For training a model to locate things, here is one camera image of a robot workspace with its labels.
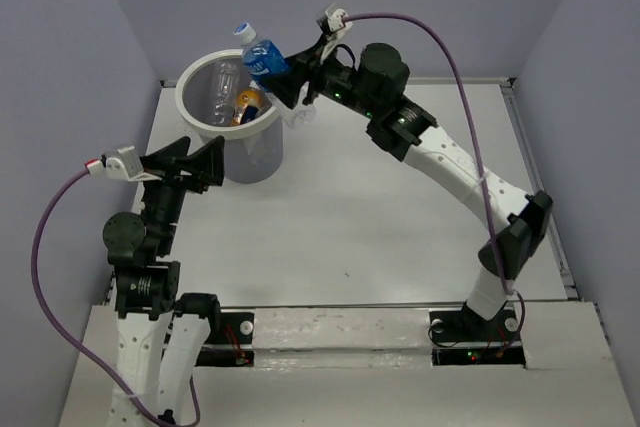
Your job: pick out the blue label clear bottle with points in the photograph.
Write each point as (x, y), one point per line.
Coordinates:
(261, 57)

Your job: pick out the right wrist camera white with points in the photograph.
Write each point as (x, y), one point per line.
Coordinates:
(334, 27)

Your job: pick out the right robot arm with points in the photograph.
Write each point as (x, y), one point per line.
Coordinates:
(517, 221)

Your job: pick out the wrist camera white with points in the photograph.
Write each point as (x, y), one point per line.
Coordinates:
(334, 27)
(121, 164)

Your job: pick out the orange milk tea bottle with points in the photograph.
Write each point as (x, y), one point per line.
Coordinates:
(249, 105)

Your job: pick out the clear bottle blue cap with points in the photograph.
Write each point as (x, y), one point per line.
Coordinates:
(222, 93)

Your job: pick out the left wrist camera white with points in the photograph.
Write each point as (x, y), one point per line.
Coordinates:
(121, 164)

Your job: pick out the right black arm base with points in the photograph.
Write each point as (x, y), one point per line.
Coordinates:
(459, 339)

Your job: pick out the grey bin with white rim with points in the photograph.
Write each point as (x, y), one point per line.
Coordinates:
(253, 151)

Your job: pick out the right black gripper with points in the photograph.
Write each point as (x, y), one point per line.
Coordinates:
(288, 87)

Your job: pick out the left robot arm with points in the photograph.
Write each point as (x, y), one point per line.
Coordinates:
(160, 332)

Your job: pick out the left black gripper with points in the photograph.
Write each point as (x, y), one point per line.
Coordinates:
(208, 162)

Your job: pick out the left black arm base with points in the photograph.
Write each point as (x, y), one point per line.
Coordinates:
(231, 346)

